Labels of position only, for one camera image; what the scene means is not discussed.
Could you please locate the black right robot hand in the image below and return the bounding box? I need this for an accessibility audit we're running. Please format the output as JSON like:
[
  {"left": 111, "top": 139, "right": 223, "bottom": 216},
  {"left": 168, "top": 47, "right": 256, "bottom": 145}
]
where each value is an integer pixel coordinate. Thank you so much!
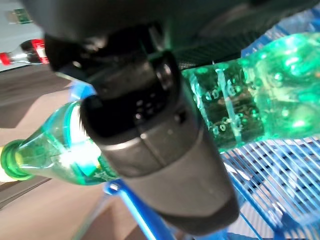
[{"left": 22, "top": 0, "right": 320, "bottom": 235}]

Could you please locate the blue plastic shopping basket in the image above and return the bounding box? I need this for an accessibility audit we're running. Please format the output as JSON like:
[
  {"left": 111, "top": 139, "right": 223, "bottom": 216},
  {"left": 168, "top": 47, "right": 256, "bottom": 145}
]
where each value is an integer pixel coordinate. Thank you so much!
[{"left": 69, "top": 0, "right": 320, "bottom": 240}]

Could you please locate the green sprite bottle yellow cap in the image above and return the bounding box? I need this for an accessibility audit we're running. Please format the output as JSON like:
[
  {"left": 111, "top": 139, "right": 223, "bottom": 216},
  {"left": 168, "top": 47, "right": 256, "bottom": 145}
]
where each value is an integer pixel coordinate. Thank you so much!
[{"left": 0, "top": 32, "right": 320, "bottom": 187}]

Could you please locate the coca cola bottle red label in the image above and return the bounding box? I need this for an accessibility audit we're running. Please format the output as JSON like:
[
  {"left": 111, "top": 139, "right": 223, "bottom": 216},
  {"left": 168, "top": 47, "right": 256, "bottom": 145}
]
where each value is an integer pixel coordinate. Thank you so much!
[{"left": 0, "top": 38, "right": 50, "bottom": 66}]

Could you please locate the green wall sign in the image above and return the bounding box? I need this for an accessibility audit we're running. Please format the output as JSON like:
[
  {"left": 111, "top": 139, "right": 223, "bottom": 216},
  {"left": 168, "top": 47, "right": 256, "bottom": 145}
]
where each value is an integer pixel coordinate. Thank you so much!
[{"left": 7, "top": 7, "right": 34, "bottom": 25}]

